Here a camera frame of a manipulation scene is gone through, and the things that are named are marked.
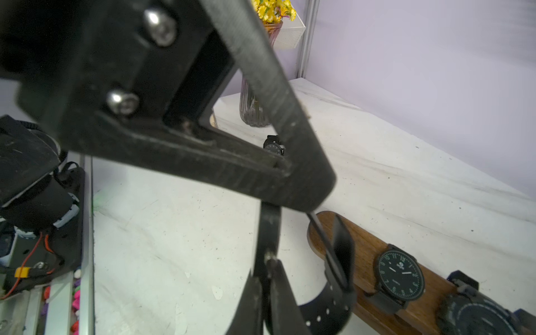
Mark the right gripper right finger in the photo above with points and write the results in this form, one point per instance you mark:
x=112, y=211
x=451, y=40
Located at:
x=284, y=314

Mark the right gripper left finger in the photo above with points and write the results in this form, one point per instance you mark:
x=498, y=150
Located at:
x=248, y=318

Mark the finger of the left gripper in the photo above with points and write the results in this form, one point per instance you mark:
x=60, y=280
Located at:
x=136, y=81

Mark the black watch dark dial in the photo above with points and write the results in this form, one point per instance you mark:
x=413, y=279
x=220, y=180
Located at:
x=329, y=311

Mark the black watch white markings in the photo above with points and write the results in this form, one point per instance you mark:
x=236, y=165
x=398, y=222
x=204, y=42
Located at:
x=399, y=281

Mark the wooden watch stand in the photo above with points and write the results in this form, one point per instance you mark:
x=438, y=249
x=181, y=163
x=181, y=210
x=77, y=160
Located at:
x=506, y=279

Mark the thin black silver-face watch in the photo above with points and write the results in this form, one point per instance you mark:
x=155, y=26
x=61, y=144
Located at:
x=274, y=144

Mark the black rugged strap watch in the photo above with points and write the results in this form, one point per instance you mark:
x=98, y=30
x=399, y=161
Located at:
x=470, y=312

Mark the yellow sunflower bouquet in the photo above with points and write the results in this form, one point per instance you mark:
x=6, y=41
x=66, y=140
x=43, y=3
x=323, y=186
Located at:
x=273, y=11

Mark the white two-tier mesh shelf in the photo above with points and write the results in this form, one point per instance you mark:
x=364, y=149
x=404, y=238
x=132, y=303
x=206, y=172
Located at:
x=290, y=35

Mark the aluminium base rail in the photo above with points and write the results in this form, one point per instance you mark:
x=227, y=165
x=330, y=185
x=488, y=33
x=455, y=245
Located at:
x=63, y=305

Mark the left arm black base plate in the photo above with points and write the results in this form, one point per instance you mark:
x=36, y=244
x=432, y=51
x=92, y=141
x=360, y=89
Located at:
x=44, y=228

